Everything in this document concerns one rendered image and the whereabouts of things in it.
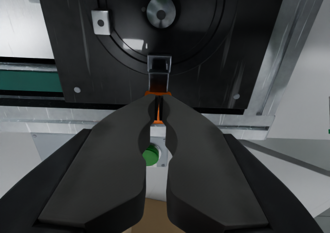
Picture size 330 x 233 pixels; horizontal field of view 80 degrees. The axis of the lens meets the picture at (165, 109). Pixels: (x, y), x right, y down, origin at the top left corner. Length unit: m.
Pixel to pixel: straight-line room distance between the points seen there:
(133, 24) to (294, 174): 0.54
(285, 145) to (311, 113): 1.42
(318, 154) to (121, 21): 2.06
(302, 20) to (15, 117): 0.38
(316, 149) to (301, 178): 1.46
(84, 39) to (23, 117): 0.16
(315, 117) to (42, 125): 0.50
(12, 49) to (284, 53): 0.35
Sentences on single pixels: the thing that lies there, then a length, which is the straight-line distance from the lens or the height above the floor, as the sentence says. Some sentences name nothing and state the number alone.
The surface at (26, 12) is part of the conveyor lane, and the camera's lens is 0.33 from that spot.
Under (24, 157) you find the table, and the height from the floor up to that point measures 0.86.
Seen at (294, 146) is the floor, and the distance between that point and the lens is 1.96.
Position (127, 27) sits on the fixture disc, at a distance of 0.21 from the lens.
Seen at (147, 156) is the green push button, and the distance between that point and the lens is 0.32.
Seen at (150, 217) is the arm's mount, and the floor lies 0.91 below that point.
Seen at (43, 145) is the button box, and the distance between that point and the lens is 0.37.
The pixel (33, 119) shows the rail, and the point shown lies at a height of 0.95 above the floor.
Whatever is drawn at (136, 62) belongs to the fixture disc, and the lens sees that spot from 0.22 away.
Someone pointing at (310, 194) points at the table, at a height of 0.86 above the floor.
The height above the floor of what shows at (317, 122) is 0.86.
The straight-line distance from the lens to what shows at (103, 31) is 0.20.
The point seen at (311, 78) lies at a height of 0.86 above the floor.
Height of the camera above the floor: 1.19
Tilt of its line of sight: 57 degrees down
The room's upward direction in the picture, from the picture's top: 179 degrees clockwise
